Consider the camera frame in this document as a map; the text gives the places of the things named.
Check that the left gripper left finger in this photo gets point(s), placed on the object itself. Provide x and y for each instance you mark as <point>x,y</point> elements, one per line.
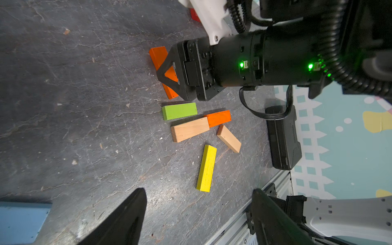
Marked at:
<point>123,226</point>

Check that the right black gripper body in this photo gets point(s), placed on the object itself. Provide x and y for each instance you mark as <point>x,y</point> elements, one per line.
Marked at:
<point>204,70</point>

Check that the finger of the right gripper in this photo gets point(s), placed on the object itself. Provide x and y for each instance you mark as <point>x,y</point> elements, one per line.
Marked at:
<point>175,59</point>

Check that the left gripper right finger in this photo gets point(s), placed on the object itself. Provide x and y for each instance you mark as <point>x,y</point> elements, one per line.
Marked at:
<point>273,226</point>

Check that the orange block short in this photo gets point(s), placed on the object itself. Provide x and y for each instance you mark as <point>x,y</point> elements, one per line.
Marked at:
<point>218,118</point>

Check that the red small block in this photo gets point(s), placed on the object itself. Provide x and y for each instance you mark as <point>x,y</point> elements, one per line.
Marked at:
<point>194,15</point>

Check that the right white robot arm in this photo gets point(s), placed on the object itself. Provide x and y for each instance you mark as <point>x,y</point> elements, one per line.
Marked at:
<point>308,44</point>

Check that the green block centre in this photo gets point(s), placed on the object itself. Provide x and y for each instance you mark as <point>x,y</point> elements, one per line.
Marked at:
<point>177,111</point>

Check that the natural wood block right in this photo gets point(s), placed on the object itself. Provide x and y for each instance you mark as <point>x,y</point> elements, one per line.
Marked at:
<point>229,139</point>

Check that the natural wood block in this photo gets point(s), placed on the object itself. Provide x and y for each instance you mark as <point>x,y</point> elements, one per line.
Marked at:
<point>182,131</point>
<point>229,139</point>

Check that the natural wood block left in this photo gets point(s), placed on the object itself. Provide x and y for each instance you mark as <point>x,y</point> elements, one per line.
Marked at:
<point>182,131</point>

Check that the yellow long block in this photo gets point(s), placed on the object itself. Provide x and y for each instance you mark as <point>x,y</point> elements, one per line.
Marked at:
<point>206,170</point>

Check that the light blue short block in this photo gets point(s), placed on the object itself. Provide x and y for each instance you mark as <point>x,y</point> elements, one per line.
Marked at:
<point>21,223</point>

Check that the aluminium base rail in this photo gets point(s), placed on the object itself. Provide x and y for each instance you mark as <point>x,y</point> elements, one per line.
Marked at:
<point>240,228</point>

